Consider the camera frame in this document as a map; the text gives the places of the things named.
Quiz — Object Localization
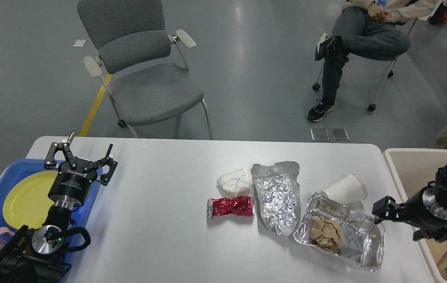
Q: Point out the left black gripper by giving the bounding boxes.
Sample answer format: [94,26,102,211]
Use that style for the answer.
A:
[44,131,118,207]

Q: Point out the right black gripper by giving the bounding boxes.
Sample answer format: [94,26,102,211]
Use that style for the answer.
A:
[372,189,447,243]

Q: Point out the yellow plate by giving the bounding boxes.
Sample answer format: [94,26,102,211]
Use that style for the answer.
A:
[3,171,58,230]

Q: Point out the aluminium foil tray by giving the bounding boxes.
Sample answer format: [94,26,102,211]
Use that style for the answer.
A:
[293,192,385,272]

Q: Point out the silver foil bag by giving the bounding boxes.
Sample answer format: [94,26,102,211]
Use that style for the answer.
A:
[251,161,301,237]

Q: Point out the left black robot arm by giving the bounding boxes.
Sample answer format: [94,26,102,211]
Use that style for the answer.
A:
[0,131,118,283]

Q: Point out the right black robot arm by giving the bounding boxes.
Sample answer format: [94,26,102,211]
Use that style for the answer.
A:
[372,165,447,243]

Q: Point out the white paper cup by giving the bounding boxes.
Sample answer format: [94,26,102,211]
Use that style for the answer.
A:
[319,172,368,205]

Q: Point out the crumpled brown napkin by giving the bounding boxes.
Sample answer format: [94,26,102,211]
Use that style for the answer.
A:
[309,216,345,253]

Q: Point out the beige plastic bin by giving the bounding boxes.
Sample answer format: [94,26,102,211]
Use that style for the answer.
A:
[383,148,447,283]

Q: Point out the blue plastic tray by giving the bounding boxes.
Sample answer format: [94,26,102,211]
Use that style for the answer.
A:
[0,159,101,264]

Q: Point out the grey office chair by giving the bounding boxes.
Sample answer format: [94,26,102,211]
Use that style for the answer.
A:
[77,0,207,137]

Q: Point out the person's wheeled chair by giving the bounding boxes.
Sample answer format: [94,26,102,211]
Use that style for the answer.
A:
[308,8,410,121]

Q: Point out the crushed red can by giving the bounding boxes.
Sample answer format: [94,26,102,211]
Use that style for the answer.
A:
[206,196,254,219]

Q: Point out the crumpled white tissue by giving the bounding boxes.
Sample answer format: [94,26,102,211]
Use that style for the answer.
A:
[216,169,250,198]

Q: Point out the seated person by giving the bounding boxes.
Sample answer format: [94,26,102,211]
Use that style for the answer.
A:
[307,0,437,122]

